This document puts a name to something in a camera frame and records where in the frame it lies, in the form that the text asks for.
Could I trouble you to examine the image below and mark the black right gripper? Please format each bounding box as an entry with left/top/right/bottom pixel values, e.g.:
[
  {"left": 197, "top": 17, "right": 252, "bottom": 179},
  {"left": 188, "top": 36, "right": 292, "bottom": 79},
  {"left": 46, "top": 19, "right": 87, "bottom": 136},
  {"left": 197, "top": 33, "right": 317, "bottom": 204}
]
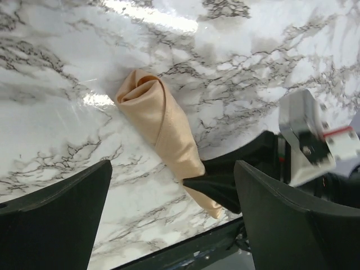
[{"left": 277, "top": 135, "right": 359, "bottom": 208}]

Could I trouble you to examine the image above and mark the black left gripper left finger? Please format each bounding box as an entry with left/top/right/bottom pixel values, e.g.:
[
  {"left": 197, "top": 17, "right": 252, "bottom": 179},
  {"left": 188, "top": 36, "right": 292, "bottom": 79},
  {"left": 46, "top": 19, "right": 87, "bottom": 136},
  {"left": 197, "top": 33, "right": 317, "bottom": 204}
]
[{"left": 1, "top": 160, "right": 113, "bottom": 269}]

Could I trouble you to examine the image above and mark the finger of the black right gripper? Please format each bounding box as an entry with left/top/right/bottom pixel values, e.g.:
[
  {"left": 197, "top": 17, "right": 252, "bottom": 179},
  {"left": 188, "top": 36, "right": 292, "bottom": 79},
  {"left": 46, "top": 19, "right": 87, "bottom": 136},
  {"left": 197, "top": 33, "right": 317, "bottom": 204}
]
[
  {"left": 201, "top": 131, "right": 280, "bottom": 180},
  {"left": 183, "top": 174, "right": 241, "bottom": 214}
]

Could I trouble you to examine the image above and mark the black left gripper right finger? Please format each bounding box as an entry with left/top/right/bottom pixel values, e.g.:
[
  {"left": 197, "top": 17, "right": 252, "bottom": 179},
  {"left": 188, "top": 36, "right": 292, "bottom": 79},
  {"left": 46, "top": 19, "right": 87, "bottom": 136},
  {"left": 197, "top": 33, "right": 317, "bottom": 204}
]
[{"left": 234, "top": 161, "right": 359, "bottom": 269}]

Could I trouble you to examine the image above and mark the peach cloth napkin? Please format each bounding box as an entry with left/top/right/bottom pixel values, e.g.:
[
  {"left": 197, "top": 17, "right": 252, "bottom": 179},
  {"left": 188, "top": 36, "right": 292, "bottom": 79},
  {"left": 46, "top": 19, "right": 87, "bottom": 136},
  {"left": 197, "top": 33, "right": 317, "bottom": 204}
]
[{"left": 114, "top": 69, "right": 223, "bottom": 219}]

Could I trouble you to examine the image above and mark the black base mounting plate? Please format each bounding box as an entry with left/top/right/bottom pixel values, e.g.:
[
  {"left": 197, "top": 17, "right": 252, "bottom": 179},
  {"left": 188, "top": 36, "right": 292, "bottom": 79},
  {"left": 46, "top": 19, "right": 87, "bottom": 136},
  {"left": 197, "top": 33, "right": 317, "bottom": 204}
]
[{"left": 116, "top": 217, "right": 250, "bottom": 270}]

